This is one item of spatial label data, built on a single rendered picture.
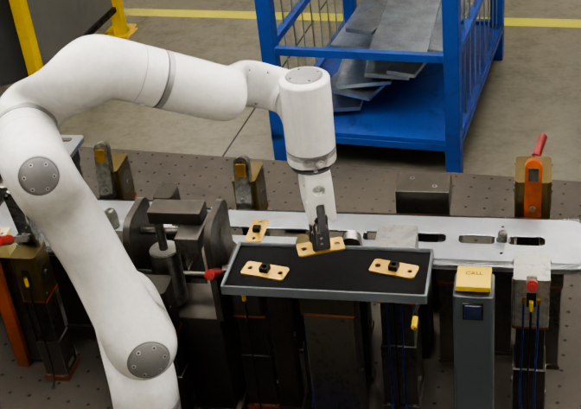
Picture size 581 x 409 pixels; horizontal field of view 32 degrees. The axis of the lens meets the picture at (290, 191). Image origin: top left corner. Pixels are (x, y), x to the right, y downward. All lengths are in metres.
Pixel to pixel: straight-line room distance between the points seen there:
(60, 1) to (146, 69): 3.87
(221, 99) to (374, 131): 2.72
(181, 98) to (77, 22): 4.00
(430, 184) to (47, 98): 1.03
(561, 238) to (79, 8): 3.79
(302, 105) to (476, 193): 1.31
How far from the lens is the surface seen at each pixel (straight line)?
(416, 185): 2.31
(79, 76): 1.51
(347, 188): 2.93
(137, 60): 1.53
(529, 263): 2.03
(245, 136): 4.70
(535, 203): 2.28
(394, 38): 4.25
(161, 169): 3.15
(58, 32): 5.37
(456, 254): 2.15
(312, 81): 1.64
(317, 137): 1.67
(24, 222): 2.24
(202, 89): 1.56
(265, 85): 1.73
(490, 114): 4.72
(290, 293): 1.82
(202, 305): 2.14
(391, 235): 2.02
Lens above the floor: 2.28
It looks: 32 degrees down
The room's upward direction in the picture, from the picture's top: 7 degrees counter-clockwise
